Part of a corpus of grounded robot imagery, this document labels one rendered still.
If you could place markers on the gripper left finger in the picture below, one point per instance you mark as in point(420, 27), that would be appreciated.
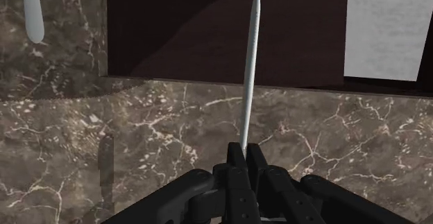
point(236, 182)

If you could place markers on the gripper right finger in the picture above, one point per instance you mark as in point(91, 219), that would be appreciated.
point(280, 196)

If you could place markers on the white slender utensil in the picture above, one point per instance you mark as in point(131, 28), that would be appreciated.
point(250, 64)

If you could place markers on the white elongated utensil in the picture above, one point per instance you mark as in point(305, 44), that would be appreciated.
point(33, 17)

